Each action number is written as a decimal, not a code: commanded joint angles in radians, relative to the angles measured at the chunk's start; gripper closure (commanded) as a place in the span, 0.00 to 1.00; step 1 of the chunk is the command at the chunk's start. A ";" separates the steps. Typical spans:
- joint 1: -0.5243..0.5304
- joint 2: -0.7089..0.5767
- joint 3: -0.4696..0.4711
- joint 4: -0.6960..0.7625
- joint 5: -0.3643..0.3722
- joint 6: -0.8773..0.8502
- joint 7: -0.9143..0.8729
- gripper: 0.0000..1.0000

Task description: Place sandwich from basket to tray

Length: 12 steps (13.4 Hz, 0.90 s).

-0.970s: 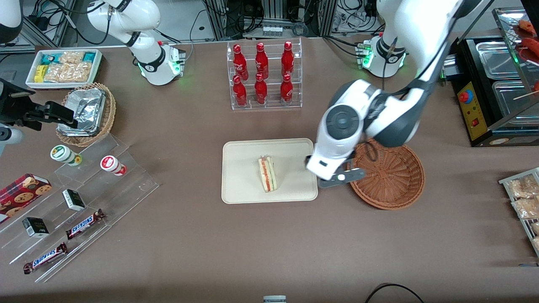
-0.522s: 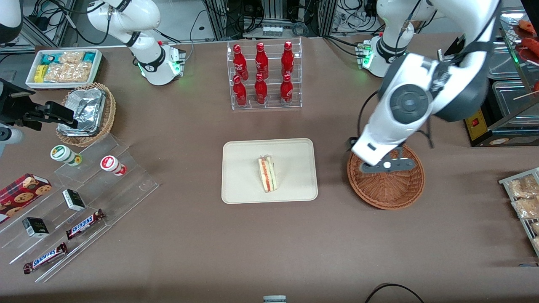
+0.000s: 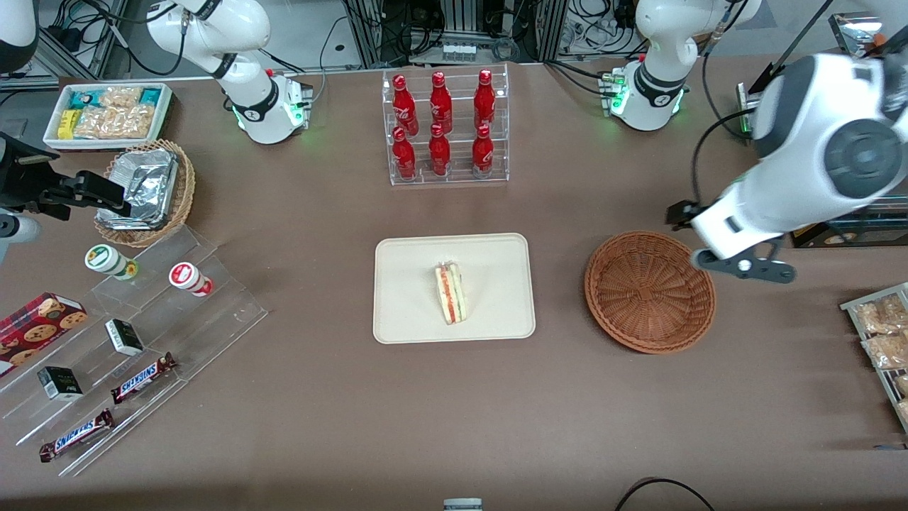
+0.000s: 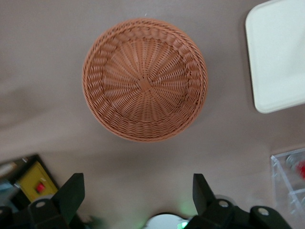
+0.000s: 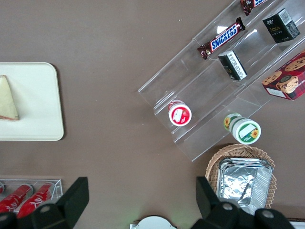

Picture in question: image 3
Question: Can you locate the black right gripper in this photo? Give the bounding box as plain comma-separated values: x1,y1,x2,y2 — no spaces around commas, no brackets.
0,133,133,221

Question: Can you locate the wicker basket with foil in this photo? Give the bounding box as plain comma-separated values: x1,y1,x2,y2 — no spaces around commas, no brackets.
93,138,197,249

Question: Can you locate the red cola bottle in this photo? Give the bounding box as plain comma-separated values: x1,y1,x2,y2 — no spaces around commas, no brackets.
473,69,497,133
392,74,420,136
427,123,453,178
471,124,496,177
391,126,418,181
428,71,454,135

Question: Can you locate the silver foil container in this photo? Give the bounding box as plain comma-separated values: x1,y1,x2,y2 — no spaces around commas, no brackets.
95,147,180,232

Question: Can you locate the green lid snack cup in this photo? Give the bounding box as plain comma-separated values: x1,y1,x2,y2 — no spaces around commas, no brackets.
84,243,140,281

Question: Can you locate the large clear cracker bag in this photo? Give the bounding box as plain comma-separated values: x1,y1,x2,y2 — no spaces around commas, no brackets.
74,105,155,141

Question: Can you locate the black hot food case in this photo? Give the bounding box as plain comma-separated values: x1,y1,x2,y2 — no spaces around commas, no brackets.
770,12,908,250

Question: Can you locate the black looped cable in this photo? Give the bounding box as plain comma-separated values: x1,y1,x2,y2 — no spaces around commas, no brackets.
613,477,718,511

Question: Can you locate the clear acrylic stepped stand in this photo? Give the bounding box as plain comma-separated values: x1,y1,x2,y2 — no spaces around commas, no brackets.
0,225,270,478

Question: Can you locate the red lid snack cup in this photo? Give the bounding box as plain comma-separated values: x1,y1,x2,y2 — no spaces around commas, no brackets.
168,261,215,298

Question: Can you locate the clear acrylic bottle rack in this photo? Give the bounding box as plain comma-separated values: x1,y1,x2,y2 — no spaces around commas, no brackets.
381,63,511,187

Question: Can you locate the tray of packaged crackers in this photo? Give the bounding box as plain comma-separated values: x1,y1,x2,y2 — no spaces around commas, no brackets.
840,282,908,436

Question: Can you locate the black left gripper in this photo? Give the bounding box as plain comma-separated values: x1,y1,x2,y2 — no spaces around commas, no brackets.
665,200,704,231

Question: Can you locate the red plaid cookie box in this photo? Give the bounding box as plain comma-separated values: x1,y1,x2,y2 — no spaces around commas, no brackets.
0,291,89,378

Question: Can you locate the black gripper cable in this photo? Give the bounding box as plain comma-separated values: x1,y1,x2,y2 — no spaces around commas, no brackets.
690,106,757,211

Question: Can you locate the white snack bin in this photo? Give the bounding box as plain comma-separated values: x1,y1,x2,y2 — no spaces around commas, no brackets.
43,82,175,153

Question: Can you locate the aluminium equipment frame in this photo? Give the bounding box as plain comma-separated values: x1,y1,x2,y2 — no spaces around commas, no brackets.
343,0,569,69

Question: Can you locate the cream rectangular tray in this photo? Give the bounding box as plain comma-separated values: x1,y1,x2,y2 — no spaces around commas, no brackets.
372,233,537,346

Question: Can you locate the small black box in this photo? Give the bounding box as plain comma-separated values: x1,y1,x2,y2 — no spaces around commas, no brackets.
36,366,84,402
104,318,145,358

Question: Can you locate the triangle sandwich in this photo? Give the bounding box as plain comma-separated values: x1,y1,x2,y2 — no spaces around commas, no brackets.
434,260,468,326

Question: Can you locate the Snickers chocolate bar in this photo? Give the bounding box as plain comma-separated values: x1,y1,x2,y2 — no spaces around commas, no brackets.
109,351,179,406
38,407,116,464

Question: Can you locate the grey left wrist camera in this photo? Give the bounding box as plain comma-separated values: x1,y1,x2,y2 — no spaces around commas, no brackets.
690,240,797,286

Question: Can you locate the round brown wicker basket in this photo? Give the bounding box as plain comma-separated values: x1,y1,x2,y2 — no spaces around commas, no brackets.
584,231,717,355

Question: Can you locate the grey box with green light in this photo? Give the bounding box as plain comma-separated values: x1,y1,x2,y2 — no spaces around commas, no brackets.
736,81,761,136

